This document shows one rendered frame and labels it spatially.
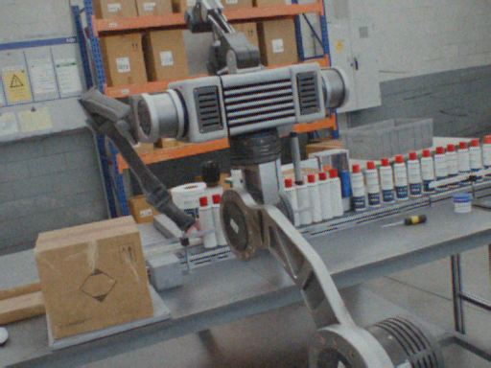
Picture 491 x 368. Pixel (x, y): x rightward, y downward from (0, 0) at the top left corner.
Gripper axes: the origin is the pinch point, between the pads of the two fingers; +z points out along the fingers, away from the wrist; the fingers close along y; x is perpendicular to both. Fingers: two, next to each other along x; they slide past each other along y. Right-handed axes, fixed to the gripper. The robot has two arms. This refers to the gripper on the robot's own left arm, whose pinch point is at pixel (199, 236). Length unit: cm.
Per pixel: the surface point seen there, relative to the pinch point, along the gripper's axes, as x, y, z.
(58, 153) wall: 27, 432, -14
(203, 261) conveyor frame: 6.5, -5.4, 5.8
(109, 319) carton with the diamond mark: 37, -44, -22
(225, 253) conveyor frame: -1.2, -5.6, 10.7
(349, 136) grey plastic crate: -132, 158, 104
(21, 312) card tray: 59, -13, -36
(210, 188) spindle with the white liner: -18.9, 25.2, -0.7
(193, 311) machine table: 19.9, -45.7, -3.8
